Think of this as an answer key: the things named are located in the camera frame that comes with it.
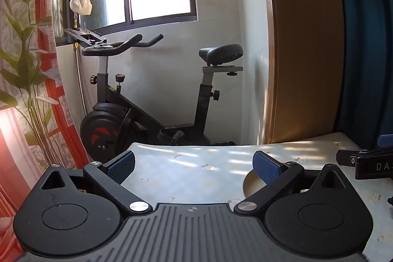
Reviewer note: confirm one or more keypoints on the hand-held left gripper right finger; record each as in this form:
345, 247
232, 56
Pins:
267, 167

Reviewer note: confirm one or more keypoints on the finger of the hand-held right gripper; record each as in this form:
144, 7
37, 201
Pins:
386, 141
345, 156

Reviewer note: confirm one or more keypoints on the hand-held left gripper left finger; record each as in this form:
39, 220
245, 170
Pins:
121, 166

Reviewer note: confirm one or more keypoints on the cream plate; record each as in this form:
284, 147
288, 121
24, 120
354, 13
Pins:
249, 186

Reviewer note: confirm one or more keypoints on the black exercise bike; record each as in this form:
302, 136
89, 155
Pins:
106, 122

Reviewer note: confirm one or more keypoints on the dark blue curtain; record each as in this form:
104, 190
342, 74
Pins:
368, 50

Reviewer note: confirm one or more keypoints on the metal pipe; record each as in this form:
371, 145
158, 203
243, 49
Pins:
80, 81

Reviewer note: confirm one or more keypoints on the wooden door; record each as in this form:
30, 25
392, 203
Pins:
307, 50

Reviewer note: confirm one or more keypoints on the plant printed curtain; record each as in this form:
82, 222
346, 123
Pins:
24, 71

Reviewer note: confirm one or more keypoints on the white cloth bag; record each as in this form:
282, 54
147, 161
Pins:
81, 4

